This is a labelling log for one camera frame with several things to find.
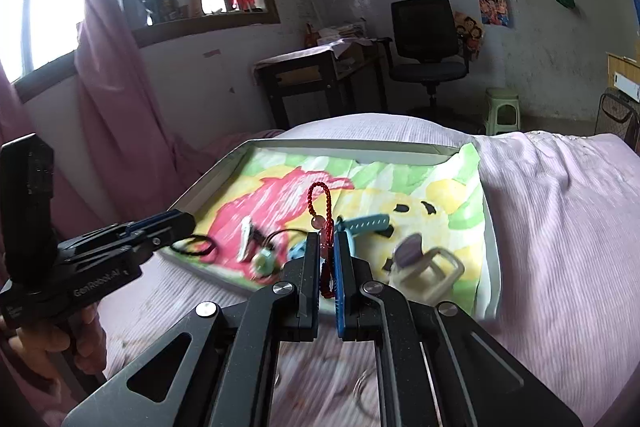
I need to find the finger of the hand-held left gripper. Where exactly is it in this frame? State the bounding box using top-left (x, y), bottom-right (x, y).
top-left (59, 209), bottom-right (196, 259)
top-left (64, 222), bottom-right (196, 271)

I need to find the long white box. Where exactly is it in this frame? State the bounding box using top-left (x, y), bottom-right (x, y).
top-left (615, 72), bottom-right (640, 100)

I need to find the pile of papers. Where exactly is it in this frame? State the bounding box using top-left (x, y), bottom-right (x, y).
top-left (315, 23), bottom-right (368, 45)

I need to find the beige hair claw clip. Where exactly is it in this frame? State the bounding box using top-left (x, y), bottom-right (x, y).
top-left (387, 233), bottom-right (466, 305)

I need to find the green plastic stool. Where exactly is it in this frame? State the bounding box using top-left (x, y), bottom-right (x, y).
top-left (482, 88), bottom-right (522, 136)

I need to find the black hair tie ring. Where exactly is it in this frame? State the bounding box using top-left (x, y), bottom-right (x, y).
top-left (170, 234), bottom-right (217, 258)

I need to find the brown patterned handbag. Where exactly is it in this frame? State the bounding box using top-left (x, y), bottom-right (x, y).
top-left (595, 87), bottom-right (640, 142)

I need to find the cartoon figures wall sticker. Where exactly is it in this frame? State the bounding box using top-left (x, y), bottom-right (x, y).
top-left (452, 11), bottom-right (486, 60)

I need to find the barred window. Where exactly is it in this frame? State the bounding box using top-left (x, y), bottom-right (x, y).
top-left (0, 0), bottom-right (281, 102)

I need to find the metal key ring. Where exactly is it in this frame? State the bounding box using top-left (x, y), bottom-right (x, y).
top-left (352, 367), bottom-right (378, 410)

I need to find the blue smart watch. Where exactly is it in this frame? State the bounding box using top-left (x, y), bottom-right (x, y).
top-left (289, 213), bottom-right (391, 268)

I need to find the green flower hair tie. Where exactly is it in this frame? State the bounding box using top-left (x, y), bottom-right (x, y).
top-left (250, 228), bottom-right (308, 280)

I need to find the wooden cabinet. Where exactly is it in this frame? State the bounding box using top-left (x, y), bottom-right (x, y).
top-left (605, 52), bottom-right (640, 102)

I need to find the white cardboard box tray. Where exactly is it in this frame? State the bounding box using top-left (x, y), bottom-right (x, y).
top-left (162, 138), bottom-right (502, 320)

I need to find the pink striped bed sheet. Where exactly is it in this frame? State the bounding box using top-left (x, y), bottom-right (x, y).
top-left (95, 113), bottom-right (636, 427)

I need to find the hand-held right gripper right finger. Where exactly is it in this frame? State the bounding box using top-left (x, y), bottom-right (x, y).
top-left (333, 231), bottom-right (585, 427)

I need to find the red beaded charm cord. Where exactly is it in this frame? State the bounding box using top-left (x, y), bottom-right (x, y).
top-left (306, 182), bottom-right (337, 300)

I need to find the cartoon printed cloth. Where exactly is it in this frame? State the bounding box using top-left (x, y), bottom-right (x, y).
top-left (197, 142), bottom-right (488, 315)

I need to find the black office chair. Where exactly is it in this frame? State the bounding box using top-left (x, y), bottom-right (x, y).
top-left (385, 0), bottom-right (473, 118)

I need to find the silver metal hair clip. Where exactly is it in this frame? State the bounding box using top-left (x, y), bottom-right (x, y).
top-left (239, 216), bottom-right (266, 264)

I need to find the pink curtain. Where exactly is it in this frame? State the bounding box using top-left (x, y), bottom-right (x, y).
top-left (0, 69), bottom-right (26, 148)
top-left (74, 0), bottom-right (281, 233)

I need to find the dark wooden desk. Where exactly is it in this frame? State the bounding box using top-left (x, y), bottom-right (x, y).
top-left (254, 38), bottom-right (393, 130)

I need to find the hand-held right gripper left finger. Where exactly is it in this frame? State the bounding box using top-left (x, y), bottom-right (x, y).
top-left (62, 232), bottom-right (321, 427)

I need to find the cartoon wall poster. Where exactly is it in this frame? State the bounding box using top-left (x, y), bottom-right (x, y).
top-left (477, 0), bottom-right (513, 28)

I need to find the person's left hand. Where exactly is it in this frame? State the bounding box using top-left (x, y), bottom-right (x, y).
top-left (4, 304), bottom-right (107, 378)

